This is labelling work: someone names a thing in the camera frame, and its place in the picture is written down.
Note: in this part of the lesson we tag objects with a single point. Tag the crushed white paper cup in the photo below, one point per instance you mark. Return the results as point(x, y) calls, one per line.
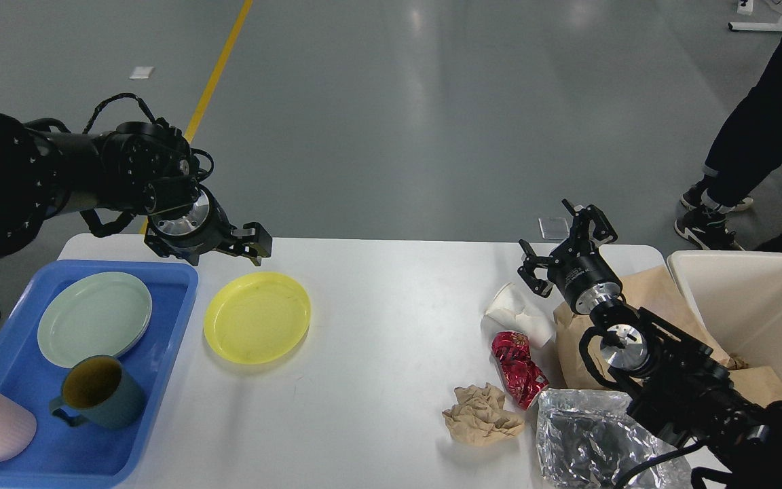
point(513, 310)

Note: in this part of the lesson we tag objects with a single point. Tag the blue plastic tray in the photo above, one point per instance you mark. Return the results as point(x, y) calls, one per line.
point(89, 456)

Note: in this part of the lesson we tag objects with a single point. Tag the yellow plastic plate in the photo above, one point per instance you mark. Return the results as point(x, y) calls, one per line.
point(257, 318)

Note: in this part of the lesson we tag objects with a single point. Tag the person in dark trousers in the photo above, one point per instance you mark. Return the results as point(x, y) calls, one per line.
point(746, 150)

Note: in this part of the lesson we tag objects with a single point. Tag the dark teal mug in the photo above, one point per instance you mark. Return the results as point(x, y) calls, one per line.
point(99, 390)

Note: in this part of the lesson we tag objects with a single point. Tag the silver foil bag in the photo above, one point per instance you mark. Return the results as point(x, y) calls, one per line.
point(585, 439)

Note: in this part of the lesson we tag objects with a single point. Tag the pale green plate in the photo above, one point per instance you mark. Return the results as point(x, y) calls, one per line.
point(103, 314)

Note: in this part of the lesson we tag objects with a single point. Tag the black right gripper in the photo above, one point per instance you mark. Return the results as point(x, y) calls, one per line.
point(581, 274)

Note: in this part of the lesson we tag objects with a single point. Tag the brown paper bag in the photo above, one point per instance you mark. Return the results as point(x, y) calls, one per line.
point(655, 290)

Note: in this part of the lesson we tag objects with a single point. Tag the white plastic bin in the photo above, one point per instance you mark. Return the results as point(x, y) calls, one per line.
point(738, 297)

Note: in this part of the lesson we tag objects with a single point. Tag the red crumpled foil wrapper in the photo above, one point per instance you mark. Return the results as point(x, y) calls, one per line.
point(523, 379)

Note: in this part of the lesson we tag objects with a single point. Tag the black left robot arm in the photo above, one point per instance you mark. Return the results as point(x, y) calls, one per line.
point(139, 169)

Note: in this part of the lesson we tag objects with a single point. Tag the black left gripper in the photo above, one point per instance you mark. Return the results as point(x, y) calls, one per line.
point(204, 228)

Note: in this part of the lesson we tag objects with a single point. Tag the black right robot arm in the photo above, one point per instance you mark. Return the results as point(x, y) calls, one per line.
point(679, 393)

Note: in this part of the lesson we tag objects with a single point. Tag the crumpled brown paper ball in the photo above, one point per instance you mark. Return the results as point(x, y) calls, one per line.
point(479, 417)

